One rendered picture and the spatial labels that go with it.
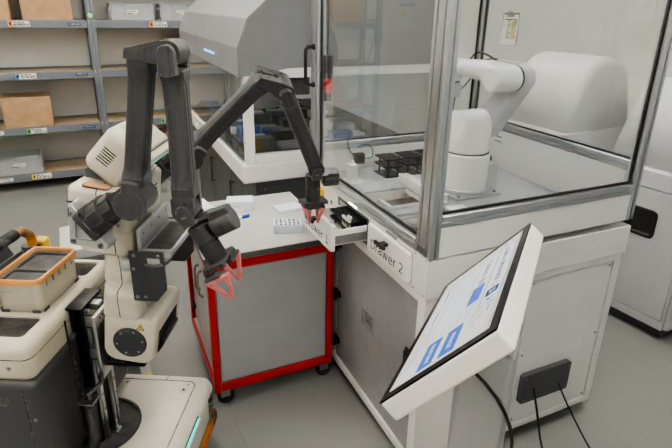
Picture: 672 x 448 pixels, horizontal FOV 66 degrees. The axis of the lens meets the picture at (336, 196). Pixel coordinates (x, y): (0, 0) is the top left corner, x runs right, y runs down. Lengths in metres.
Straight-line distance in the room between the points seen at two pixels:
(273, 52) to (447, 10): 1.35
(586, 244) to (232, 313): 1.44
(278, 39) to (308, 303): 1.30
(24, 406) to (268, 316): 0.99
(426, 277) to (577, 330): 0.89
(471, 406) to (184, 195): 0.83
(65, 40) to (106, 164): 4.49
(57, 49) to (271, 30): 3.59
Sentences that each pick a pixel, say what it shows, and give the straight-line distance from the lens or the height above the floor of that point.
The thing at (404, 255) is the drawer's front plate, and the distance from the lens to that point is 1.79.
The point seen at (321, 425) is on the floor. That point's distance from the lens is 2.46.
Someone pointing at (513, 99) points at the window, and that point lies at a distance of 1.73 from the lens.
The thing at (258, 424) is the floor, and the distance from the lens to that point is 2.48.
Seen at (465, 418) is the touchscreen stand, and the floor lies 0.83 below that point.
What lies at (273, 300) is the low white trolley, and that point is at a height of 0.50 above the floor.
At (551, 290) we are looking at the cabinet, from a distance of 2.18.
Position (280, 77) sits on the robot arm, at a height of 1.49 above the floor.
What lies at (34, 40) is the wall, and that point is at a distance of 5.99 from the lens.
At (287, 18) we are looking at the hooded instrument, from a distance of 2.73.
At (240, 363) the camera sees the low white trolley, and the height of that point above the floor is 0.21.
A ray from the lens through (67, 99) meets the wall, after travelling 6.05.
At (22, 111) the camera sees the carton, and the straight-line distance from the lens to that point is 5.64.
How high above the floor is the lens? 1.70
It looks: 20 degrees down
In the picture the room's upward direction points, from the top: 1 degrees clockwise
